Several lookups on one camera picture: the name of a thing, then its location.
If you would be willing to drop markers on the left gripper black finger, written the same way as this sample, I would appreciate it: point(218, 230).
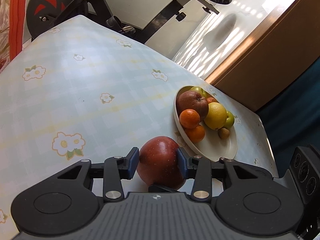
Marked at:
point(160, 189)

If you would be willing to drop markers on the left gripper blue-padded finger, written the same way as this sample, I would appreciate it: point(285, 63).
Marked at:
point(116, 169)
point(199, 169)

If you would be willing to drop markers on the brown kiwi fruit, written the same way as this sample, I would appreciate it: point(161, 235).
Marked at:
point(224, 133)

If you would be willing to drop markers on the small orange mandarin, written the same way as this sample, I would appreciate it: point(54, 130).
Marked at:
point(189, 119)

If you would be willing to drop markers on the large yellow orange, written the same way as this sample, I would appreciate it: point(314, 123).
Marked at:
point(216, 117)

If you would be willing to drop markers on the yellow-green apple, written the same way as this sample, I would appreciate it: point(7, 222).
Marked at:
point(229, 121)

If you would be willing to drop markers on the large red apple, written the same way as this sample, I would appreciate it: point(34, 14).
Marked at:
point(192, 100)

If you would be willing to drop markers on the green apple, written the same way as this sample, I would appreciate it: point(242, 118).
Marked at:
point(199, 90)

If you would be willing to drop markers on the cream round plate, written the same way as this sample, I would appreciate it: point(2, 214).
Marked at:
point(212, 146)

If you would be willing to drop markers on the teal bed cover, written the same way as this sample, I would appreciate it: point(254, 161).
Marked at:
point(291, 118)

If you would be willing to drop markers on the floral checked tablecloth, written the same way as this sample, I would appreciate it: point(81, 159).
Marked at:
point(83, 91)

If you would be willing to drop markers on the wooden headboard panel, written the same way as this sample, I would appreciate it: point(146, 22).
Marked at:
point(272, 56)

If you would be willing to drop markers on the red patterned curtain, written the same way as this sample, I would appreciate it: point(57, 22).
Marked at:
point(12, 28)

